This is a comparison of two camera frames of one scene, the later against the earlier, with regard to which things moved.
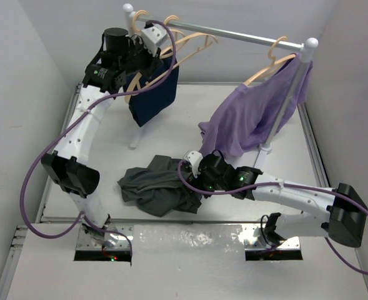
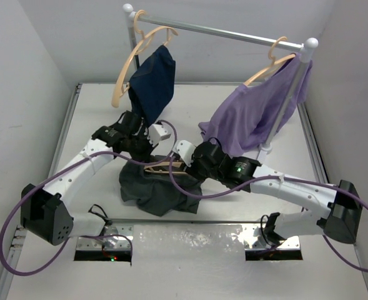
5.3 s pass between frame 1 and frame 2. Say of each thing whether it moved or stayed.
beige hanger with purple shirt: stayed
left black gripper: moved
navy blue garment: stayed
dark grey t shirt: stayed
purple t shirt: stayed
